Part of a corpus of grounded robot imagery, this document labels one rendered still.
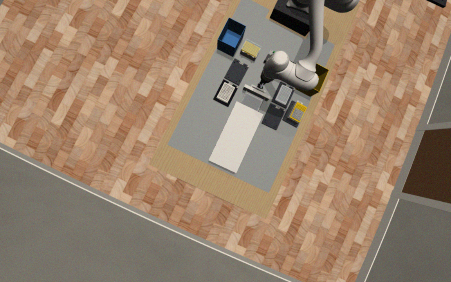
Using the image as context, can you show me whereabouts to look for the grey bench mat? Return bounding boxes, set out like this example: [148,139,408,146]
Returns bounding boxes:
[167,0,312,193]

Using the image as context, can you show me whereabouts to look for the yellow open-top bin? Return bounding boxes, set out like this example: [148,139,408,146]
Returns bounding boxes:
[295,64,329,97]

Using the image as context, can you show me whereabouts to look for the blue open-top bin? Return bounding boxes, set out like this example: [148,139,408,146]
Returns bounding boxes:
[217,18,246,57]

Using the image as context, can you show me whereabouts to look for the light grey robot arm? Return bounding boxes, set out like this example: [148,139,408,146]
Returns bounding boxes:
[261,0,360,90]

